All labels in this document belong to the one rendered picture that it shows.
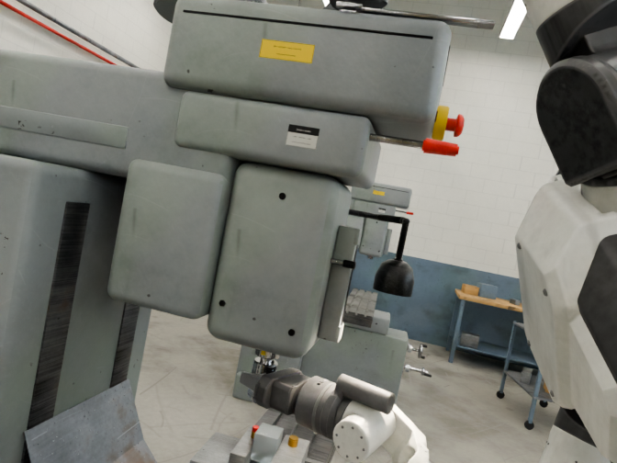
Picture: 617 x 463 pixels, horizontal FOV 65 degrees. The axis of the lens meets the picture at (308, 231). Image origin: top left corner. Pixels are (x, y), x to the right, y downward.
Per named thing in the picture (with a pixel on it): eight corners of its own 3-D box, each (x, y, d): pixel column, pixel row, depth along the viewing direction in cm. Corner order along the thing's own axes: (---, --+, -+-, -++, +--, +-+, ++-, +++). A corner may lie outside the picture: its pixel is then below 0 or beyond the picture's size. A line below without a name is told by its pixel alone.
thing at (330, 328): (341, 338, 92) (363, 229, 91) (337, 343, 88) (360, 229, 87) (320, 333, 93) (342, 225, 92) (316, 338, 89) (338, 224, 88)
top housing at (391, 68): (430, 151, 99) (446, 72, 99) (434, 122, 74) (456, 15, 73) (217, 118, 109) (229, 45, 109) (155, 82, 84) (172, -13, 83)
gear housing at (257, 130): (373, 191, 101) (383, 142, 100) (360, 178, 77) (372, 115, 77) (224, 163, 108) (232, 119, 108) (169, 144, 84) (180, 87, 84)
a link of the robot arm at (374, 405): (338, 422, 89) (395, 447, 83) (304, 446, 80) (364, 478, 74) (345, 363, 87) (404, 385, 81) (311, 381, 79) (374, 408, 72)
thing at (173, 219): (246, 303, 107) (268, 186, 106) (197, 323, 83) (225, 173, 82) (168, 284, 111) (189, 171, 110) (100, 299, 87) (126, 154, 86)
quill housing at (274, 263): (326, 339, 101) (355, 186, 100) (303, 366, 81) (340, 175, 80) (241, 318, 105) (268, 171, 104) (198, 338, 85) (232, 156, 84)
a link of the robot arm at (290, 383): (298, 356, 96) (351, 377, 90) (290, 403, 97) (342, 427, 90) (258, 367, 86) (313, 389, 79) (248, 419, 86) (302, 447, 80)
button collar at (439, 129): (442, 143, 89) (448, 111, 89) (443, 137, 83) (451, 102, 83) (431, 141, 89) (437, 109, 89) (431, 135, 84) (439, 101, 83)
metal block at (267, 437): (279, 453, 111) (284, 428, 111) (272, 466, 105) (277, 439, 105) (257, 447, 112) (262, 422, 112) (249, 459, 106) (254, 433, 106)
